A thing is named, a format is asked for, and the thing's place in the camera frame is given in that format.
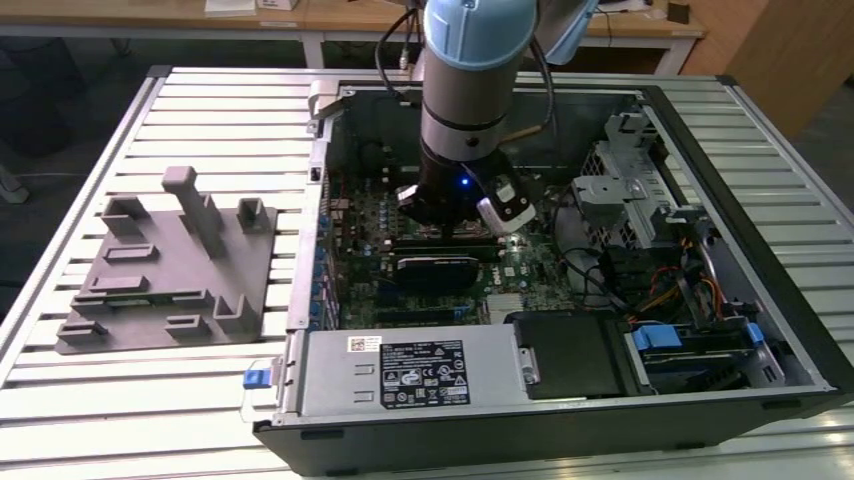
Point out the white stand foot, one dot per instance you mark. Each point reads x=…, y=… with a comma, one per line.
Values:
x=13, y=192

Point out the hard disk in blue carrier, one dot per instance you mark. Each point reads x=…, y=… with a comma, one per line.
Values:
x=656, y=339

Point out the green motherboard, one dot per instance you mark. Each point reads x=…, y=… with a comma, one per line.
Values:
x=534, y=295

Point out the white paper box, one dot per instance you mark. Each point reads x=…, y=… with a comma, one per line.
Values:
x=229, y=7
x=276, y=4

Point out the blue case latch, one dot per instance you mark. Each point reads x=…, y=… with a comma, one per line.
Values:
x=256, y=378

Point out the black graphics card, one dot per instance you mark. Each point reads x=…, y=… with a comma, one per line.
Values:
x=436, y=275

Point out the silver power supply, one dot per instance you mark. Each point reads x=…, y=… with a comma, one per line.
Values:
x=333, y=380

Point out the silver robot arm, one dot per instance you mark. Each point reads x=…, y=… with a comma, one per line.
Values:
x=467, y=100

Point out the black RAM slot bank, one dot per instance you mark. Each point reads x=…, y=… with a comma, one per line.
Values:
x=414, y=250
x=400, y=177

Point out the silver chipset heatsink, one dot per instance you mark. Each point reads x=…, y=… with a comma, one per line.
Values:
x=506, y=307

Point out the green RAM stick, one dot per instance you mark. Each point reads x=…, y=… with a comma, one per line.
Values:
x=160, y=299

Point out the black open PC case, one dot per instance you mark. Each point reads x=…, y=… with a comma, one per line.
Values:
x=467, y=450

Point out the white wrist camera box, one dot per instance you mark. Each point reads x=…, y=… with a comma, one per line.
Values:
x=407, y=194
x=514, y=217

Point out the silver drive cage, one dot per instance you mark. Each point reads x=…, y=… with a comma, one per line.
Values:
x=600, y=192

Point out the wooden cabinet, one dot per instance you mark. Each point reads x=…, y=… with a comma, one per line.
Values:
x=794, y=60

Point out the black plastic shroud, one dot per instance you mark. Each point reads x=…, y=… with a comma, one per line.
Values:
x=574, y=355

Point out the small black box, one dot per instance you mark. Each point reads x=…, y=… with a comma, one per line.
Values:
x=678, y=12

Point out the grey parts rack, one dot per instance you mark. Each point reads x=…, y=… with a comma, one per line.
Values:
x=180, y=280

